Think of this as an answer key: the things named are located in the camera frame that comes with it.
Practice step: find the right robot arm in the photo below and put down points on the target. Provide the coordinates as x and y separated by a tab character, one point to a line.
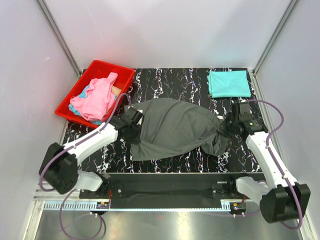
282	197

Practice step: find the aluminium cross rail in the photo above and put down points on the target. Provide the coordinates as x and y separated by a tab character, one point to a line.
63	217

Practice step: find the pink t-shirt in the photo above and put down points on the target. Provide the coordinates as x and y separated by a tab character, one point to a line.
101	95

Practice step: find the left aluminium frame post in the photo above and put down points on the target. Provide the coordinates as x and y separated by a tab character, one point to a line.
58	35

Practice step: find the right aluminium frame post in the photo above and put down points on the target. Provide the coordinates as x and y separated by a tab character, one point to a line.
276	33

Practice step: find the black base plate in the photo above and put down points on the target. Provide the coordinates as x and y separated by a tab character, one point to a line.
171	191

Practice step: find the aluminium frame post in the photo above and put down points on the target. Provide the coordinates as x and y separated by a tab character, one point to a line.
276	33
58	35

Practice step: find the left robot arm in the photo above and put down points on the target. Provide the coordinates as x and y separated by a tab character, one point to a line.
60	164

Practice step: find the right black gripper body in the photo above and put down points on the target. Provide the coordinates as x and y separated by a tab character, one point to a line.
227	128

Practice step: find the folded teal t-shirt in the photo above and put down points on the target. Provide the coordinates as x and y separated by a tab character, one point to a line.
228	84

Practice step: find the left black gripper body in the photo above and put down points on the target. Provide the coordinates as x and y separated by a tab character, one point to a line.
134	137

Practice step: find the dark grey t-shirt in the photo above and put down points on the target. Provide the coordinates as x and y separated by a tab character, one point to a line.
174	127

